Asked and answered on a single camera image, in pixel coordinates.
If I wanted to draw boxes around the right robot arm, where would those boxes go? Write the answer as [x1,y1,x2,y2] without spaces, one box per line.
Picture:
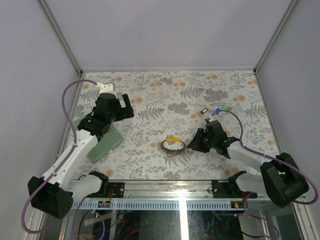
[187,120,310,208]

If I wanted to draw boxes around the green striped cloth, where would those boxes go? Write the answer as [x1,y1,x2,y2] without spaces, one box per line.
[66,116,124,164]

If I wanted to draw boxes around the blue key tag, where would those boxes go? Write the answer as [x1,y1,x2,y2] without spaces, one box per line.
[215,108,221,115]

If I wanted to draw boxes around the yellow key tag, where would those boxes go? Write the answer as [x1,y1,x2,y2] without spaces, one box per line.
[166,137,182,143]

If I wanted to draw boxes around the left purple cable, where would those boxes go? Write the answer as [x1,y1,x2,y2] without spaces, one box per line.
[21,79,99,234]

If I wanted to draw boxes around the purple cable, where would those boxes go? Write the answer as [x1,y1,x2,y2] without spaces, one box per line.
[222,109,318,205]
[21,79,99,234]

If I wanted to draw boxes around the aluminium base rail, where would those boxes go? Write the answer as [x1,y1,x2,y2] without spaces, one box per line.
[72,180,246,211]

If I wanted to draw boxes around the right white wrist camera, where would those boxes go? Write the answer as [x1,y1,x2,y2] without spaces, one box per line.
[205,111,217,123]

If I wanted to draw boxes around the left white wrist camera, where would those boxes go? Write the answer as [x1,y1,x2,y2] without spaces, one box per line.
[95,82,116,95]

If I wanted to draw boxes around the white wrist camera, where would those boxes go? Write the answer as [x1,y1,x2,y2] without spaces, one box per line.
[205,111,217,123]
[95,82,116,95]

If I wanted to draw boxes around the black key tag with key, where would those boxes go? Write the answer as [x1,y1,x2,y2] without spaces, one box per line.
[200,108,208,114]

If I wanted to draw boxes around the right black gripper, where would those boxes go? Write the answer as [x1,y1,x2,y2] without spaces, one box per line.
[187,128,217,154]

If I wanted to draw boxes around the floral table mat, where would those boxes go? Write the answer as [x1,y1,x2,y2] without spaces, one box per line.
[73,70,278,180]

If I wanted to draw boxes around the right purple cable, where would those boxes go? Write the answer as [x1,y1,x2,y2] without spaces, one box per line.
[222,109,318,205]

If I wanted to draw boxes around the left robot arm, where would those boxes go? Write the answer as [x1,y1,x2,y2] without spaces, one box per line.
[27,92,134,219]

